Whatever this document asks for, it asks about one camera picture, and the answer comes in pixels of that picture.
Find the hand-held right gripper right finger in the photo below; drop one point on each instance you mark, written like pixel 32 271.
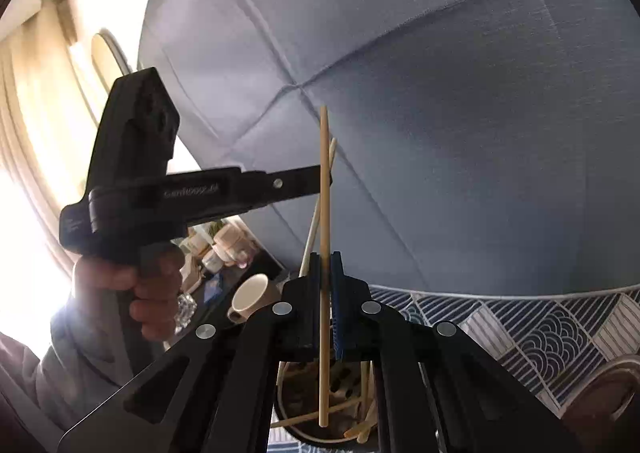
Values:
pixel 339 313

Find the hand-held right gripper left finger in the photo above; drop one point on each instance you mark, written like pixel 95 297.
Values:
pixel 315 308

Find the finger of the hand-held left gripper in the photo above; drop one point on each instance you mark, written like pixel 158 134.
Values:
pixel 280 185

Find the pale chopstick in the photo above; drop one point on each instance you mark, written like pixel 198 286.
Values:
pixel 312 233

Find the wooden chopstick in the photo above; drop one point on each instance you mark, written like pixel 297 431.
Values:
pixel 325 233
pixel 310 415
pixel 364 413

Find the steel utensil holder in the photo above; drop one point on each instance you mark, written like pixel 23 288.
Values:
pixel 300 413

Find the person's left forearm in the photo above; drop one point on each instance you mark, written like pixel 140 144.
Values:
pixel 85 358

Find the person's left hand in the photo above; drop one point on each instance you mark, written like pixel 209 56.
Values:
pixel 150 298

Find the beige cup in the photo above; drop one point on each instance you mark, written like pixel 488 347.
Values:
pixel 252 295

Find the cluster of toiletry bottles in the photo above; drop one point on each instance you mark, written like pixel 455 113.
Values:
pixel 220 245

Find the black tray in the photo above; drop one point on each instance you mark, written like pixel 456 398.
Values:
pixel 225 283

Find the cream curtain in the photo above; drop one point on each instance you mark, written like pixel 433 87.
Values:
pixel 35 123

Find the cut glass tumbler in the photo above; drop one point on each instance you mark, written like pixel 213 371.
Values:
pixel 185 310

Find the blue upholstered sofa back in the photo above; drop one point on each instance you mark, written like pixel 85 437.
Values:
pixel 450 133

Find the blue patterned tablecloth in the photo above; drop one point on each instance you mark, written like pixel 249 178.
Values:
pixel 525 323

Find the brown glass cup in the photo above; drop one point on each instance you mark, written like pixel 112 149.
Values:
pixel 610 403

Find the oval wall mirror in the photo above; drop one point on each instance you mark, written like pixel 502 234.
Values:
pixel 110 55

